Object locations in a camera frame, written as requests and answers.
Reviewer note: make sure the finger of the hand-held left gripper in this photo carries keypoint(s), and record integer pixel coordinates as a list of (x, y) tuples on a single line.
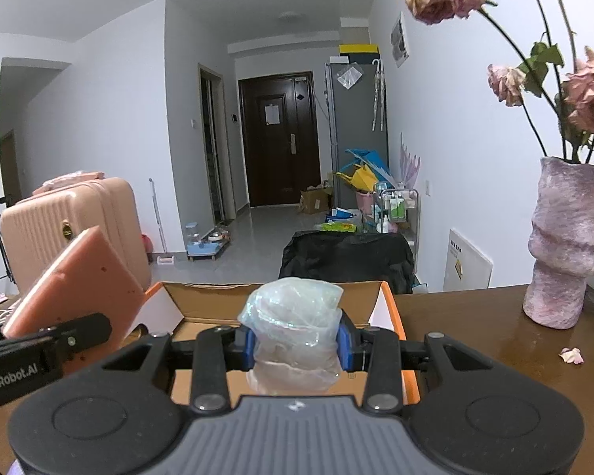
[(84, 331)]

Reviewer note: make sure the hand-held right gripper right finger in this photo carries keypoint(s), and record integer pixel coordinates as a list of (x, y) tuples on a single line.
[(347, 352)]

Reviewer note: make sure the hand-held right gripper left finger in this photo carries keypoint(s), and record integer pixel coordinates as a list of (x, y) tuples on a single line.
[(247, 352)]

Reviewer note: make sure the pink sponge block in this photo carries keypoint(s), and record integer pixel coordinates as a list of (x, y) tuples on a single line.
[(79, 282)]

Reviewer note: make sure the clear plastic bag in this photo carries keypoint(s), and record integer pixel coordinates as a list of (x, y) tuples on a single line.
[(292, 316)]

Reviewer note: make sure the orange cardboard box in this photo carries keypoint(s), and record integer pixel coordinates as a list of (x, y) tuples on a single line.
[(213, 302)]

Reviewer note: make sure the black cloth cover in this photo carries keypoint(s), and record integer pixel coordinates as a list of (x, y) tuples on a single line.
[(346, 257)]

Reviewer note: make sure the white floor mop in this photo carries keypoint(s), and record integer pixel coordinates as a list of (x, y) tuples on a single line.
[(164, 259)]

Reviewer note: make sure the pink ribbed suitcase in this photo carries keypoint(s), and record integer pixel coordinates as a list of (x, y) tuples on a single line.
[(54, 217)]

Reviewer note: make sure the pet water feeder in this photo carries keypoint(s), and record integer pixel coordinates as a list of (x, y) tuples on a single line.
[(205, 242)]

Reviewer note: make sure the white flat board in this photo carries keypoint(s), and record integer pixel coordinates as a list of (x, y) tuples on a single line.
[(468, 262)]

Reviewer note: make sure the pink folded cloth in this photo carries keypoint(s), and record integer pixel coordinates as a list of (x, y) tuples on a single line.
[(72, 180)]

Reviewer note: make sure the pink plastic bucket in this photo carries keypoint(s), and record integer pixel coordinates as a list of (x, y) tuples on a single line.
[(365, 202)]

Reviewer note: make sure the rolling cart with bottles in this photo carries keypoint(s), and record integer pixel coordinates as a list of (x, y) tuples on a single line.
[(401, 208)]

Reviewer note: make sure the brown cardboard box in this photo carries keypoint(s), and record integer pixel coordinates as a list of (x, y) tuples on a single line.
[(314, 200)]

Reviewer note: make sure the yellow plastic item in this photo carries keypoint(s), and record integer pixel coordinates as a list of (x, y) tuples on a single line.
[(361, 178)]

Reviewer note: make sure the dark brown entrance door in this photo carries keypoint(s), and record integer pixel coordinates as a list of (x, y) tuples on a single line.
[(272, 168)]

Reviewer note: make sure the fallen pink petal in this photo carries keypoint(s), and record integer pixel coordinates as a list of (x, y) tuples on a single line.
[(571, 355)]

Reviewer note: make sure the grey refrigerator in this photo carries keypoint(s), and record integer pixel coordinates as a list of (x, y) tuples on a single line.
[(356, 123)]

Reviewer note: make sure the paper sheet on door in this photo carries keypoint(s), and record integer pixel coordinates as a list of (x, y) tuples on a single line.
[(272, 115)]

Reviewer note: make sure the pink textured vase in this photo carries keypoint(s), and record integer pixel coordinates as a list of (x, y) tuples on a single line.
[(564, 237)]

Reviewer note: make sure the white folded umbrella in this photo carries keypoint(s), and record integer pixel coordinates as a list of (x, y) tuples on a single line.
[(377, 94)]

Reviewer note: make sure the clear bag on refrigerator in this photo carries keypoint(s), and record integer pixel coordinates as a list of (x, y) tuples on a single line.
[(349, 77)]

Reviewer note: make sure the yellow and black box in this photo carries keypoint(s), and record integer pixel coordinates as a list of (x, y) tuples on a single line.
[(359, 53)]

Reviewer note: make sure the dark side door frame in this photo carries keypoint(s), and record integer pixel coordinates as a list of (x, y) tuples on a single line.
[(203, 158)]

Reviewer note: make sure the white wall panel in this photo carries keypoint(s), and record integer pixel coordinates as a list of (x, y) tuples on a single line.
[(400, 42)]

